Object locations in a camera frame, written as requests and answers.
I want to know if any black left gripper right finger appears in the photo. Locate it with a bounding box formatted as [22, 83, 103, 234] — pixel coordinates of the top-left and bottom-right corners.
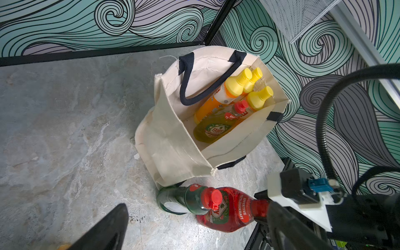
[267, 202, 332, 250]

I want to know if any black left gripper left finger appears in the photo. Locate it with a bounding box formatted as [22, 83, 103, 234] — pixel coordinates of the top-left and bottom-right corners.
[70, 203, 129, 250]

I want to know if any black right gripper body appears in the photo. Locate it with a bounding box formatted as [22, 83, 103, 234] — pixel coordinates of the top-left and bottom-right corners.
[327, 193, 400, 250]

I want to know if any yellow-green soap bottle red cap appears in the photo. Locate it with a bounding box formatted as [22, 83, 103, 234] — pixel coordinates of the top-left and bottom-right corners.
[193, 100, 249, 144]

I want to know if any orange bottle yellow cap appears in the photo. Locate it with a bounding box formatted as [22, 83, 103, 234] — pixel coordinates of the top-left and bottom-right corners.
[243, 67, 263, 94]
[234, 86, 274, 126]
[194, 68, 253, 125]

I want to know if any large orange soap bottle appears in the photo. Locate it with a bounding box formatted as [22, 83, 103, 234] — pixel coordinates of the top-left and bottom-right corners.
[57, 243, 72, 250]

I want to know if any cream canvas shopping bag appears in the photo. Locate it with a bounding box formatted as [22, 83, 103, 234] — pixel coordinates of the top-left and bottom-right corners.
[134, 46, 289, 188]

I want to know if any dark green bottle red cap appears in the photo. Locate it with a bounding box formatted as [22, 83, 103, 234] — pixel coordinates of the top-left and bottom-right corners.
[157, 184, 223, 215]

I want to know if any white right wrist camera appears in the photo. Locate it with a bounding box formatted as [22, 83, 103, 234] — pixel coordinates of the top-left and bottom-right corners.
[267, 168, 344, 233]

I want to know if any black corrugated right cable hose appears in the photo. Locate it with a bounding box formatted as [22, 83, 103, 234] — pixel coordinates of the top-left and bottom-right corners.
[315, 63, 400, 196]

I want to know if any aluminium wall rail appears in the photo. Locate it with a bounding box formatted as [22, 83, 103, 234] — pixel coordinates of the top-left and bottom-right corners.
[330, 2, 400, 106]

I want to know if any clear plastic wall bin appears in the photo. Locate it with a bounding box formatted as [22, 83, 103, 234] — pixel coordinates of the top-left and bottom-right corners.
[260, 0, 340, 44]

